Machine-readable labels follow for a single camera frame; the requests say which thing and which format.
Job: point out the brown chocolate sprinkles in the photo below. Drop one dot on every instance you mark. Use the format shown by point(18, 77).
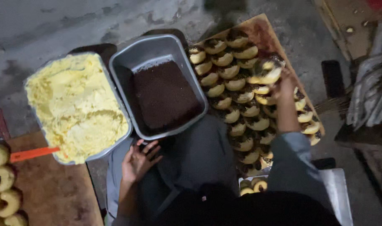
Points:
point(165, 95)

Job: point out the row of plain split buns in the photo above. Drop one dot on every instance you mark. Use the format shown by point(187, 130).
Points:
point(4, 185)

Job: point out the metal tray of sprinkles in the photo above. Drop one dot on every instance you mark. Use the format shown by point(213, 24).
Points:
point(147, 53)

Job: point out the person's right fingers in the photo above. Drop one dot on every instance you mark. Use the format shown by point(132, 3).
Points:
point(280, 81)

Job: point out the straw broom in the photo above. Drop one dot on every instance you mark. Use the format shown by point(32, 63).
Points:
point(333, 105)

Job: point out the metal tray of cream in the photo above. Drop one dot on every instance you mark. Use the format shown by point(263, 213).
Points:
point(114, 94)

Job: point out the black rectangular block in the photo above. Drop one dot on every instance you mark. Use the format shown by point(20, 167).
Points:
point(332, 78)

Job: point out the light wooden plank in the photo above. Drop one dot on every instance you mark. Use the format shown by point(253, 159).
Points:
point(344, 28)

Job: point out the dark stool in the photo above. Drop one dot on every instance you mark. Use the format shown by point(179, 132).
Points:
point(169, 33)

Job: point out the person's left fingers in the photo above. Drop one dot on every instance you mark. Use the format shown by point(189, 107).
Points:
point(151, 150)

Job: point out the heap of crumpled silver bags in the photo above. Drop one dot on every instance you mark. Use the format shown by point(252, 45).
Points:
point(371, 84)

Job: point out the rows of sprinkled filled buns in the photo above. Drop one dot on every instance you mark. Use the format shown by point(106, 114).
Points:
point(238, 103)

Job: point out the long wooden board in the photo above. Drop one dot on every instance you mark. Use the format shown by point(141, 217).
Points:
point(266, 34)

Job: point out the person's right hand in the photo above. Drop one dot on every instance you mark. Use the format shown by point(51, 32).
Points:
point(285, 89)

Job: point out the person's grey clothing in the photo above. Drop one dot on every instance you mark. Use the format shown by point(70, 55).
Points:
point(200, 175)

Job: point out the brown wooden board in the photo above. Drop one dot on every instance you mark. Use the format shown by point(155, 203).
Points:
point(56, 188)

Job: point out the person's left hand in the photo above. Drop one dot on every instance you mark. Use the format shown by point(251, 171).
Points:
point(134, 163)

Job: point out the flat silver metal tray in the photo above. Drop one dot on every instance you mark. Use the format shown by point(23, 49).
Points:
point(335, 191)

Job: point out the sprinkle-coated cream bun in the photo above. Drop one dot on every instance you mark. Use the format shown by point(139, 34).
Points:
point(267, 73)

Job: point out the yellow butter cream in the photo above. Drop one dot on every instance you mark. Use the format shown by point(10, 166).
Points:
point(74, 106)

